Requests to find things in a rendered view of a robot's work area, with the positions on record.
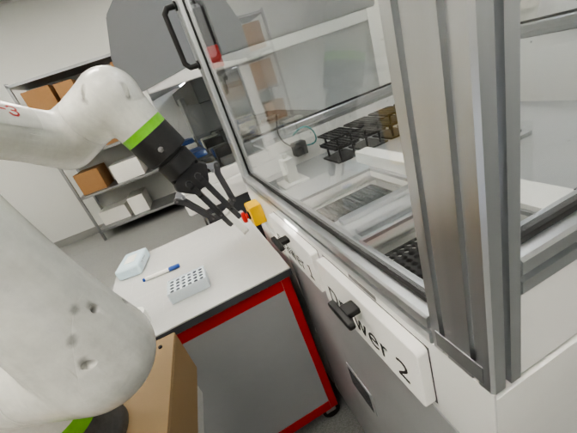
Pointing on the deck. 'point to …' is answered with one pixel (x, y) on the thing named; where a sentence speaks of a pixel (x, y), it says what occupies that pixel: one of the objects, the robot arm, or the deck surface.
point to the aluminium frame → (457, 192)
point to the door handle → (176, 37)
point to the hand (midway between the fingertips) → (235, 221)
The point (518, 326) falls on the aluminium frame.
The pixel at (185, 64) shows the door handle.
